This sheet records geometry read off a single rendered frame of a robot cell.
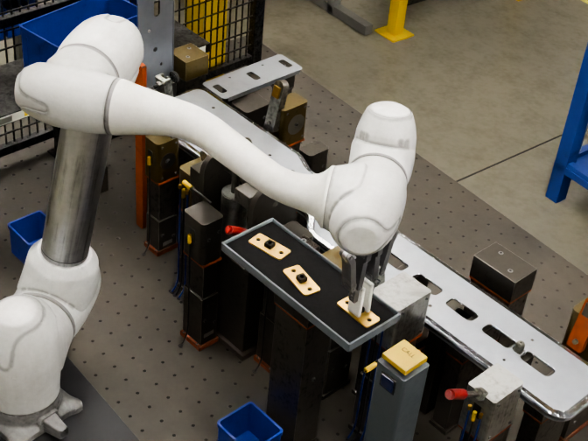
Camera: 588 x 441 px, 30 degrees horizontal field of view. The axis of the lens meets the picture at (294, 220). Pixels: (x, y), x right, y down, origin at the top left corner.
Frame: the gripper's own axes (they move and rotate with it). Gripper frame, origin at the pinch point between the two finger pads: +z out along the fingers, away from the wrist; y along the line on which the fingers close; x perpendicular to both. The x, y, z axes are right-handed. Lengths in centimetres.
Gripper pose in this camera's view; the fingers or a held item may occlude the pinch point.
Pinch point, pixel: (360, 297)
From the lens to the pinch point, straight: 205.8
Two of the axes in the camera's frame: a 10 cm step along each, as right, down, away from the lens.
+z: -0.8, 7.9, 6.1
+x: -6.6, -5.0, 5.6
